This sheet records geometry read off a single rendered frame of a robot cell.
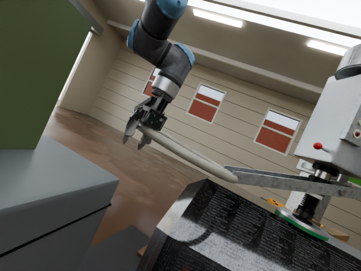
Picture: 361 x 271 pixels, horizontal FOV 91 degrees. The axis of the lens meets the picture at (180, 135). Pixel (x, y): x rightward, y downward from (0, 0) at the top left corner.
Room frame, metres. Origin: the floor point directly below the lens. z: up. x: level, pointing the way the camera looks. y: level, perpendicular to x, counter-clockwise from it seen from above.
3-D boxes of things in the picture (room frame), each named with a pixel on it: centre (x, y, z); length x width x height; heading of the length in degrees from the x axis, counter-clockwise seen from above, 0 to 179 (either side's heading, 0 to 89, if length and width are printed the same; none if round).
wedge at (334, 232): (1.35, -1.36, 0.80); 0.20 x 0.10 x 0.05; 108
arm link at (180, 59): (0.61, 0.11, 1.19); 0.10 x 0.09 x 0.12; 110
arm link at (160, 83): (0.62, 0.11, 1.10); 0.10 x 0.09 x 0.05; 127
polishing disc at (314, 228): (0.84, -0.69, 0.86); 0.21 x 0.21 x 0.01
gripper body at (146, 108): (0.61, 0.12, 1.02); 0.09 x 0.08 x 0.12; 37
